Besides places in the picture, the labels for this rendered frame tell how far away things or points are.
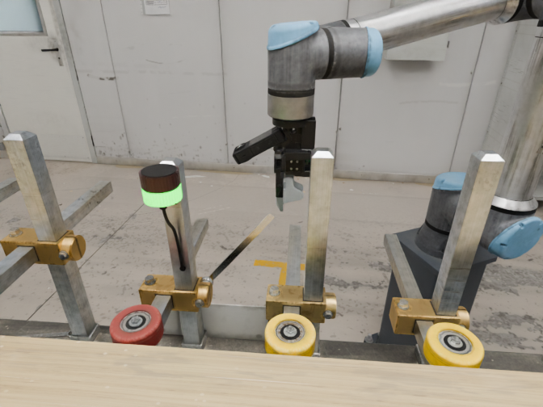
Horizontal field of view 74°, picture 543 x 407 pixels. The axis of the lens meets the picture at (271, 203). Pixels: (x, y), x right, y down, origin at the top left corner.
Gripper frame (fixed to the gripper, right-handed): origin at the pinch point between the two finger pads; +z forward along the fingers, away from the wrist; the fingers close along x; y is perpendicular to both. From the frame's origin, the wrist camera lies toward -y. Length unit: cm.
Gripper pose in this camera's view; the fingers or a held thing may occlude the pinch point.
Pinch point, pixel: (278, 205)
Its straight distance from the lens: 80.9
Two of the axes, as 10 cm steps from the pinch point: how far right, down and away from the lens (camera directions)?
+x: 0.6, -4.6, 8.8
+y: 10.0, 0.3, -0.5
